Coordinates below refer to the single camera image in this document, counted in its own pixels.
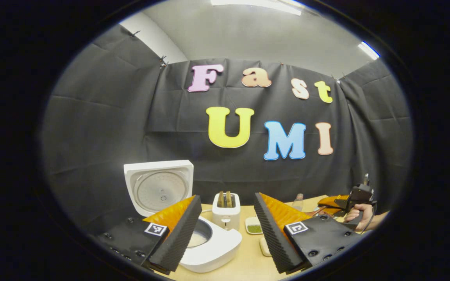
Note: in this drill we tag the small ceiling light panel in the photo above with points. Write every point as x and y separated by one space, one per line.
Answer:
368 50

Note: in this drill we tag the black backdrop cloth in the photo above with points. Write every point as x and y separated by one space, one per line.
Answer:
100 117

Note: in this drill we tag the white rice cooker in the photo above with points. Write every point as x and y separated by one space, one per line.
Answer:
217 249

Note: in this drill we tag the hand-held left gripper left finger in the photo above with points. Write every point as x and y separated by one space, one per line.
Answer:
180 234

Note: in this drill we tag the white toaster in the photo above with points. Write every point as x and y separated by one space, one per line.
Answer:
225 218

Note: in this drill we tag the brown bread slice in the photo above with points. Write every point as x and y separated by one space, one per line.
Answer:
229 198
221 199

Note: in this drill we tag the white divided bean dish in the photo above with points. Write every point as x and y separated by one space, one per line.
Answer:
253 228

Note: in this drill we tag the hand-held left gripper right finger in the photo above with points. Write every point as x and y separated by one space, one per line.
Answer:
274 234

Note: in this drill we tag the clear box of rice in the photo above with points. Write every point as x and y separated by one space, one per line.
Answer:
265 246

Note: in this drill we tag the clear plastic water bottle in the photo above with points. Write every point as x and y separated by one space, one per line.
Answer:
297 203

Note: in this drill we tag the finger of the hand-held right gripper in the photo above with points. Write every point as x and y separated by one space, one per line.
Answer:
332 201

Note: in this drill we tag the long ceiling light panel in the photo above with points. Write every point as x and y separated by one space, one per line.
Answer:
256 4

